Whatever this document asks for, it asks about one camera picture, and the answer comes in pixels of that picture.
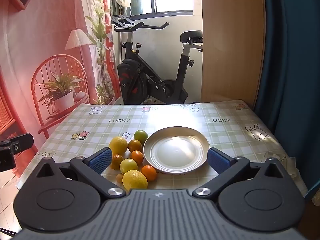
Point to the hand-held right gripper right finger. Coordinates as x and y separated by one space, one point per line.
217 160

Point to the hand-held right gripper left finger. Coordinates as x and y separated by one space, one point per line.
101 161

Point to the dull orange tangerine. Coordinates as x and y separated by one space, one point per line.
135 145
117 162

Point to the large yellow lemon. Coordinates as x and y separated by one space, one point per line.
118 145

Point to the small brown kiwi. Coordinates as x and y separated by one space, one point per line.
119 178

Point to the yellow-green apple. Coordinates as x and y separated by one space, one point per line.
128 165

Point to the bright orange tangerine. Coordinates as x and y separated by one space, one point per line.
149 173
137 157

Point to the cream round plate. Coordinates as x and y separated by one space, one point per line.
176 150

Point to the green citrus fruit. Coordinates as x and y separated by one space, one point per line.
141 135

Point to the green checked tablecloth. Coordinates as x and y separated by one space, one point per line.
232 135

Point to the clear plastic bag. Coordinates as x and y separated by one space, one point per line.
287 163

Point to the black exercise bike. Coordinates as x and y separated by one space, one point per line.
135 75

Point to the wooden board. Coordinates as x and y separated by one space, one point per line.
232 42

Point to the dark teal curtain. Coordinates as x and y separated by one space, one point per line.
292 67

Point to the white round cap on stand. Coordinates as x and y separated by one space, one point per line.
123 0

